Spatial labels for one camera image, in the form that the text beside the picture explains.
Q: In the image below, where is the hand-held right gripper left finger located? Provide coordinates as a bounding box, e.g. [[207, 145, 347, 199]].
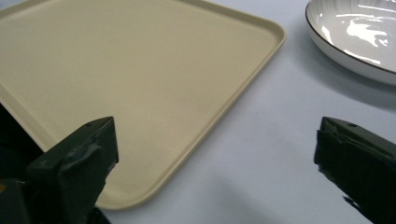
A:
[[25, 116, 120, 224]]

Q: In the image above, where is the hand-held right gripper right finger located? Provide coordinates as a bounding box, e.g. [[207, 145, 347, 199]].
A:
[[313, 116, 396, 224]]

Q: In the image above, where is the beige plastic tray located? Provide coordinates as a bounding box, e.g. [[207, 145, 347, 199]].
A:
[[0, 0, 288, 211]]

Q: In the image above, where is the white plate with dark rim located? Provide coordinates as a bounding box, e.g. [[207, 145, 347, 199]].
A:
[[304, 0, 396, 87]]

